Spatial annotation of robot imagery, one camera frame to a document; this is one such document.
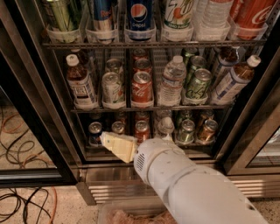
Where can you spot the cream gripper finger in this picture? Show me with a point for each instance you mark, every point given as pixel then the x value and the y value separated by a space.
pixel 122 146

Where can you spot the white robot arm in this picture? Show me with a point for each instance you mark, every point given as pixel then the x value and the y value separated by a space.
pixel 192 193

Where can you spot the gold can bottom left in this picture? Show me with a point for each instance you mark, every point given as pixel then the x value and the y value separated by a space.
pixel 118 128

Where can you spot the red can bottom shelf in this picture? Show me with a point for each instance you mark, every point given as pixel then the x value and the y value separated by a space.
pixel 142 131

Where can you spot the blue can bottom shelf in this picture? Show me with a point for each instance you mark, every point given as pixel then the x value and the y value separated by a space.
pixel 95 130

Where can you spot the bottom shelf water bottle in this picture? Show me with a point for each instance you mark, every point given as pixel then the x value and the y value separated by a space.
pixel 165 128

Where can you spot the shelf water bottle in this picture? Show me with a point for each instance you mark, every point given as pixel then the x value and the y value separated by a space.
pixel 212 14
pixel 172 81
pixel 165 128

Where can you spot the front white soda can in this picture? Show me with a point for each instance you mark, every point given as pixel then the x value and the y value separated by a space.
pixel 112 88

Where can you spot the green can bottom shelf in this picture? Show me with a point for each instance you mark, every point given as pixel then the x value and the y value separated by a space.
pixel 186 131

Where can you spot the front red cola can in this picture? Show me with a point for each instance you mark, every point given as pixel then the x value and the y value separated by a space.
pixel 141 87

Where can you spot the middle shelf water bottle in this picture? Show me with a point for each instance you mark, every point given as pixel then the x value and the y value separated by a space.
pixel 172 81

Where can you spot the brown can bottom right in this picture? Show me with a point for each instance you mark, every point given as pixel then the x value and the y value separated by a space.
pixel 207 130

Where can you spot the rear white soda can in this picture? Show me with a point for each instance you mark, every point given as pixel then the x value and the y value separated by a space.
pixel 116 66

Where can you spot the rear red cola can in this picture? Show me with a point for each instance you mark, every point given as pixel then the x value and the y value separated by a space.
pixel 139 53

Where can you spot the left glass fridge door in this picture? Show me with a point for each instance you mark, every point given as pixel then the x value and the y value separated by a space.
pixel 34 146

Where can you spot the glass fridge door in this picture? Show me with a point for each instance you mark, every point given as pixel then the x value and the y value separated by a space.
pixel 253 120
pixel 34 146

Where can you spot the right glass fridge door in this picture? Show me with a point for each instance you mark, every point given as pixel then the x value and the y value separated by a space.
pixel 253 120

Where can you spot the blue pepsi can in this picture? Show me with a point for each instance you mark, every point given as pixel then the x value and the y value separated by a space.
pixel 139 14

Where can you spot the blue energy drink can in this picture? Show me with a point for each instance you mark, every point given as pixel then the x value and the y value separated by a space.
pixel 103 20

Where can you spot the white green soda can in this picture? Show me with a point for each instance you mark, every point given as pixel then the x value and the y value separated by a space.
pixel 178 14

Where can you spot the tall green can top shelf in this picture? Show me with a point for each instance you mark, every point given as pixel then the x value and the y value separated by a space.
pixel 67 14

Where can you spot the top shelf water bottle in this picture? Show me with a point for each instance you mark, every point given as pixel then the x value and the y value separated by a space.
pixel 212 14

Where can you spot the large red cola can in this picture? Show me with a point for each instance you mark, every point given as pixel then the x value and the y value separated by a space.
pixel 250 16

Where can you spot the left iced tea bottle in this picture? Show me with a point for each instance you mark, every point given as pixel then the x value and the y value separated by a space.
pixel 80 82

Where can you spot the clear plastic food container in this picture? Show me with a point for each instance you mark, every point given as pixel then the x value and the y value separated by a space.
pixel 139 211

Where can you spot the steel refrigerator cabinet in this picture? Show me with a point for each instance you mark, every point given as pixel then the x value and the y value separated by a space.
pixel 101 176

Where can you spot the right front tea bottle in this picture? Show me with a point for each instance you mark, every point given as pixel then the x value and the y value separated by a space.
pixel 238 77

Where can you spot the right rear tea bottle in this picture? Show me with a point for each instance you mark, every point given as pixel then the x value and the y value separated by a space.
pixel 227 57

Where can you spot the middle wire shelf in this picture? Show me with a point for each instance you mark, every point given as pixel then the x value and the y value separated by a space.
pixel 180 107

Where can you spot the wire shelf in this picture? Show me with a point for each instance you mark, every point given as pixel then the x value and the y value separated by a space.
pixel 127 45
pixel 180 107

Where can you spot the top wire shelf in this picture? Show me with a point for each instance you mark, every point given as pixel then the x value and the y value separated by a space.
pixel 127 45

